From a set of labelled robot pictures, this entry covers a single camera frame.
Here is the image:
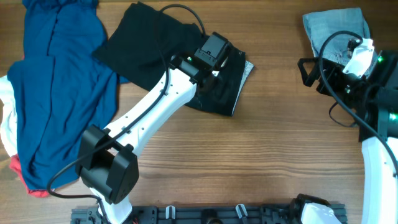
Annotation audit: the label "black shorts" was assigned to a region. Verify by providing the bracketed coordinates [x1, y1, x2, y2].
[92, 2, 254, 116]

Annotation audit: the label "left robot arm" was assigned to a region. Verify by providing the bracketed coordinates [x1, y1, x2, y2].
[75, 32, 232, 223]

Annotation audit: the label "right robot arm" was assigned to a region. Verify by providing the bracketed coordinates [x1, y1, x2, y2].
[297, 50, 397, 223]

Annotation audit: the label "folded light blue jeans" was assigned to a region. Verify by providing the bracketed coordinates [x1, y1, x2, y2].
[302, 7, 371, 67]

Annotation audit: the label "blue garment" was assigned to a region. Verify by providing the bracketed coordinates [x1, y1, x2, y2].
[7, 1, 118, 190]

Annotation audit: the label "white garment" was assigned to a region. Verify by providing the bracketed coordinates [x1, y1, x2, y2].
[1, 76, 17, 157]

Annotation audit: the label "red garment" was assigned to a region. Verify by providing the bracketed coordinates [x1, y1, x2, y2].
[9, 154, 49, 198]

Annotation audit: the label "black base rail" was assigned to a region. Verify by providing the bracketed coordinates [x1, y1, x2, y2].
[70, 204, 348, 224]

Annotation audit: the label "left black cable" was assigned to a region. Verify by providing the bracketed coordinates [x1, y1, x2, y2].
[46, 3, 208, 224]

